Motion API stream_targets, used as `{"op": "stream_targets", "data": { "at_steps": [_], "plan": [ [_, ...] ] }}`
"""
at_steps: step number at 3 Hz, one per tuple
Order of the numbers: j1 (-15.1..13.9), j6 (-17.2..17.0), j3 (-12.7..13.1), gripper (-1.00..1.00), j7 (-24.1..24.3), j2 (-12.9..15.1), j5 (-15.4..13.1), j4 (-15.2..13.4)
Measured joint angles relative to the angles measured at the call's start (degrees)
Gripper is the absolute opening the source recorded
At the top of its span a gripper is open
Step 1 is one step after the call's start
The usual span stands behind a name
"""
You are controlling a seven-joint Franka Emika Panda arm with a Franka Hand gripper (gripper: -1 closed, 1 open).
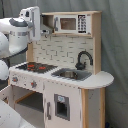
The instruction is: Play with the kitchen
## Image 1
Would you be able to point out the black toy faucet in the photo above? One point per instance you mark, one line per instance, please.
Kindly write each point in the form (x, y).
(80, 65)

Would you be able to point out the wooden toy kitchen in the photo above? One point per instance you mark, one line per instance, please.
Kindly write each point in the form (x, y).
(61, 50)

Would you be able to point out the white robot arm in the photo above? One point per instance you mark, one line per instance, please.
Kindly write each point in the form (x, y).
(15, 35)

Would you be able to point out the white microwave door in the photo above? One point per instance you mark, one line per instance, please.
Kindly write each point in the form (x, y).
(74, 24)

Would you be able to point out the red stove knob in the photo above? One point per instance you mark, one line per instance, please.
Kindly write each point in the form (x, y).
(33, 84)
(14, 79)

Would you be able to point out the grey range hood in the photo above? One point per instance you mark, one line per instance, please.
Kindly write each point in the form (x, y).
(46, 26)

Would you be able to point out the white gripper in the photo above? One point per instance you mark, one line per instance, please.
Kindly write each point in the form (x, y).
(32, 16)

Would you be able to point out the black toy stovetop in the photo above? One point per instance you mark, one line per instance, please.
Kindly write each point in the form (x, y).
(36, 67)

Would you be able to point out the white fridge cabinet door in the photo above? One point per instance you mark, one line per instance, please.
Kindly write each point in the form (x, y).
(62, 106)

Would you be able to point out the white oven door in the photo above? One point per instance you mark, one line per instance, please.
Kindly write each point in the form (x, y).
(6, 97)

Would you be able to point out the left red stove knob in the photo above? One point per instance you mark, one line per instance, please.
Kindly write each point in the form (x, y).
(14, 79)

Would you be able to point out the grey toy sink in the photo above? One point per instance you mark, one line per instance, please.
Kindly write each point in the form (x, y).
(72, 74)

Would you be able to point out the right red stove knob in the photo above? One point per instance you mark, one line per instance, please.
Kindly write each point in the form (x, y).
(33, 84)

